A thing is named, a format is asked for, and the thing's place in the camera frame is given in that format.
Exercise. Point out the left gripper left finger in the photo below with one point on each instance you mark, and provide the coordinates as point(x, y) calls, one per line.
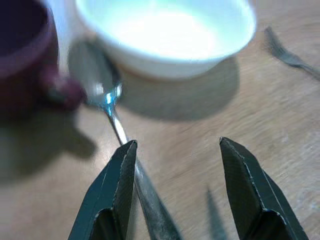
point(105, 195)

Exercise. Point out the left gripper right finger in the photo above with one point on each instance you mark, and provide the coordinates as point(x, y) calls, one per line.
point(255, 200)

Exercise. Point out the silver metal spoon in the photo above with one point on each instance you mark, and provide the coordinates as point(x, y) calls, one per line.
point(117, 125)

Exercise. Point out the silver metal fork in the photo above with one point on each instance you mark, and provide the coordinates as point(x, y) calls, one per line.
point(287, 58)

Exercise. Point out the maroon mug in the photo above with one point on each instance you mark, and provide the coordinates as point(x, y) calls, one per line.
point(22, 65)

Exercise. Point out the white ceramic bowl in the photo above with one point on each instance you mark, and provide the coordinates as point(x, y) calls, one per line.
point(162, 32)

